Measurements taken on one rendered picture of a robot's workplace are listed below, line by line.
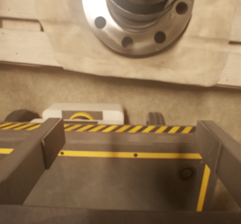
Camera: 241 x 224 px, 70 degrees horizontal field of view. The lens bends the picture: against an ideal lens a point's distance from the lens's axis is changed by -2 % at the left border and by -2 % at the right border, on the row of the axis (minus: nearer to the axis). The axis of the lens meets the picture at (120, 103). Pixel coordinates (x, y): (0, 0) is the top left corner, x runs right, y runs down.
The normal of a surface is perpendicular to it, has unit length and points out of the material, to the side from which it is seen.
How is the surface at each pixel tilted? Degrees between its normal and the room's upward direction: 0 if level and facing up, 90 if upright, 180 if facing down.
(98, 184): 0
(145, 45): 0
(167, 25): 0
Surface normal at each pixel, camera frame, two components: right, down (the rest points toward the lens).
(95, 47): 0.63, -0.30
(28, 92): -0.04, 0.30
